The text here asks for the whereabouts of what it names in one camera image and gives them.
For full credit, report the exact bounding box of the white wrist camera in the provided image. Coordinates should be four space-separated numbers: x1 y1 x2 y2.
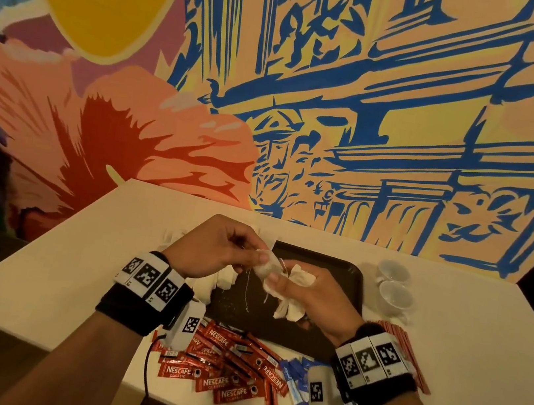
161 295 209 356
301 363 348 405

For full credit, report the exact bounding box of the pile of blue sugar sachets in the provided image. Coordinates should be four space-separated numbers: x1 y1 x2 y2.
271 350 386 405

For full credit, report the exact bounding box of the bundle of red stir sticks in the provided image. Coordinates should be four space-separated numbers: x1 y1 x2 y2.
370 319 442 396

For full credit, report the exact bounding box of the dark brown tray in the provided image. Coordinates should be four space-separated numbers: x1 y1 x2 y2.
201 231 373 367

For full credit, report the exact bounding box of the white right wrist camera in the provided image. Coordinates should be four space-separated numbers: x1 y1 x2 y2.
301 363 348 405

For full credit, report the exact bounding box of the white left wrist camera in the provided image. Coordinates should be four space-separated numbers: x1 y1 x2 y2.
161 295 209 356

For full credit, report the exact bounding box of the pile of red Nescafe sachets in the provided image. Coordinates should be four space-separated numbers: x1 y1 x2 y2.
141 308 297 405

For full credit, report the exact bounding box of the person's right hand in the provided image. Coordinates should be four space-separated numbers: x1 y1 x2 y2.
255 256 375 352

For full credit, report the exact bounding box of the white tea bag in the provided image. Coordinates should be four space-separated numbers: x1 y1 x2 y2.
260 260 321 326
252 247 289 284

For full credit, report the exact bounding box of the black right wristband with markers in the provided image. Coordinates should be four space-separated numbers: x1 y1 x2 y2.
324 315 428 405

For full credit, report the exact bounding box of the person's left hand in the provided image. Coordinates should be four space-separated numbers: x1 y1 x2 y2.
158 206 275 291

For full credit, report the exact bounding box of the black wristband with markers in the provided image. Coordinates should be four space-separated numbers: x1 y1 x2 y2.
92 242 202 344
324 315 428 405

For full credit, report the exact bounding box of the person's left forearm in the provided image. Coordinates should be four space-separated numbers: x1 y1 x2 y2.
0 297 146 405

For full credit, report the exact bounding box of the black left wristband with markers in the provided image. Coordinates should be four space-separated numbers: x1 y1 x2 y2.
92 242 202 344

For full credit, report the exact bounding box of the small white cup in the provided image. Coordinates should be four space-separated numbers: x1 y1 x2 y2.
375 257 415 287
375 279 418 318

